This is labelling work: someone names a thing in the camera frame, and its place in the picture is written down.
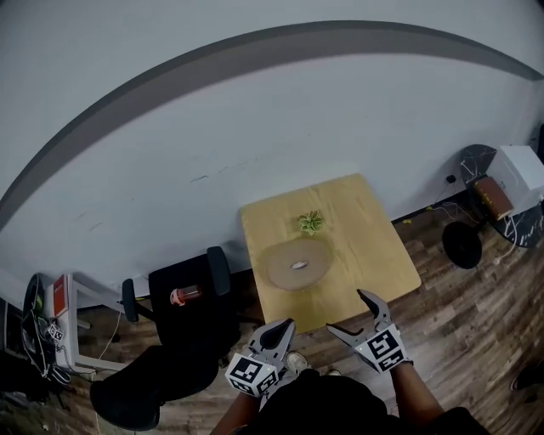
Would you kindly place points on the round black marble table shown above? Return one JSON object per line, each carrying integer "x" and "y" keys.
{"x": 476, "y": 159}

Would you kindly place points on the person's black shirt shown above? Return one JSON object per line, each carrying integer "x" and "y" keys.
{"x": 331, "y": 408}

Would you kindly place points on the white metal-frame desk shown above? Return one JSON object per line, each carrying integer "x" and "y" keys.
{"x": 98, "y": 286}

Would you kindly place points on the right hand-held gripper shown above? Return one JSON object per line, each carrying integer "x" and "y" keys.
{"x": 384, "y": 350}

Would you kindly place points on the person's left forearm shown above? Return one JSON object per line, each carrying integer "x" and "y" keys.
{"x": 240, "y": 414}

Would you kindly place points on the square wooden table black base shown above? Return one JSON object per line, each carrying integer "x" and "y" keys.
{"x": 365, "y": 255}

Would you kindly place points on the black-and-white patterned block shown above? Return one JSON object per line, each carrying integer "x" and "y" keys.
{"x": 55, "y": 332}

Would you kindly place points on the white box appliance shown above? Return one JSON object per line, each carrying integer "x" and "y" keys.
{"x": 520, "y": 170}

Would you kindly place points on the black wall plug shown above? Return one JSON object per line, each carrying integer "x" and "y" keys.
{"x": 451, "y": 179}

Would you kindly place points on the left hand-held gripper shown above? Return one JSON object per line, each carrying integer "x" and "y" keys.
{"x": 251, "y": 376}

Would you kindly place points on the black office chair with armrests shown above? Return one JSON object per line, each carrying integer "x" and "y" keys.
{"x": 191, "y": 331}

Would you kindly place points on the brown book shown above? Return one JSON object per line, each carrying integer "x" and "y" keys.
{"x": 493, "y": 197}

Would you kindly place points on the small green potted plant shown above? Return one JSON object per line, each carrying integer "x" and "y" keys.
{"x": 310, "y": 223}

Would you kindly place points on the person's right forearm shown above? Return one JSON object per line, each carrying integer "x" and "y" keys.
{"x": 414, "y": 391}

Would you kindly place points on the red book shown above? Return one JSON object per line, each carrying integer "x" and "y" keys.
{"x": 60, "y": 295}

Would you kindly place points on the person's white shoe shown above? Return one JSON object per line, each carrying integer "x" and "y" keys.
{"x": 298, "y": 362}

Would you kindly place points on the round beige plate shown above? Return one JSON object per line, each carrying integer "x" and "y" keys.
{"x": 297, "y": 265}

